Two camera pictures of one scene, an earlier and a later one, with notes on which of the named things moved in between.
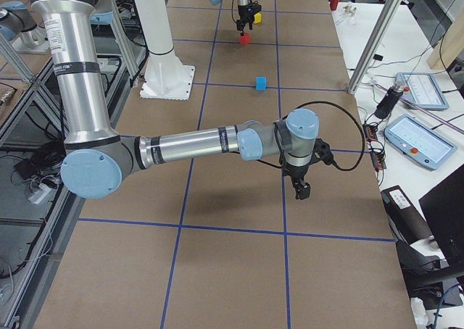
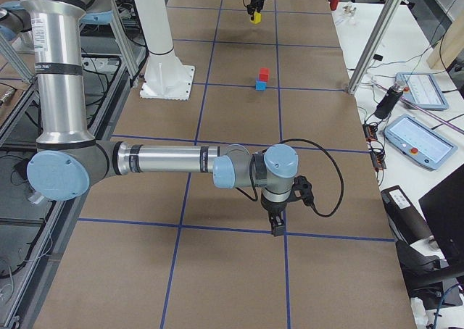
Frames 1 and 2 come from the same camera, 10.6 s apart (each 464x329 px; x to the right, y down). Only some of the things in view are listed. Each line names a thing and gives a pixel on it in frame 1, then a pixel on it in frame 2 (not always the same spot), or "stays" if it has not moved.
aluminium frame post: x=378 y=33 stays
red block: x=245 y=39 to x=264 y=74
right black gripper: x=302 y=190 to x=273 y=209
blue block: x=261 y=83 stays
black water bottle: x=393 y=96 stays
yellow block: x=258 y=18 stays
